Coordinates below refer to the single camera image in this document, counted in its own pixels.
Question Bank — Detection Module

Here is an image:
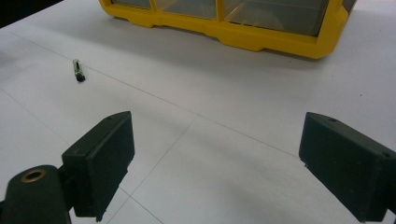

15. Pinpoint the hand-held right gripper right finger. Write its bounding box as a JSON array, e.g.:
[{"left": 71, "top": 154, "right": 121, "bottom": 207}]
[{"left": 298, "top": 111, "right": 396, "bottom": 223}]

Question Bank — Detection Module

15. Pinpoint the yellow drawer organizer box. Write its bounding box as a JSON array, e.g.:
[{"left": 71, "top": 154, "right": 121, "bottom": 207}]
[{"left": 98, "top": 0, "right": 358, "bottom": 60}]

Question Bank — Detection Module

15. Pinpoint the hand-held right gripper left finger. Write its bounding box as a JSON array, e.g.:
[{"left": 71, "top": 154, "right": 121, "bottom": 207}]
[{"left": 61, "top": 110, "right": 135, "bottom": 223}]

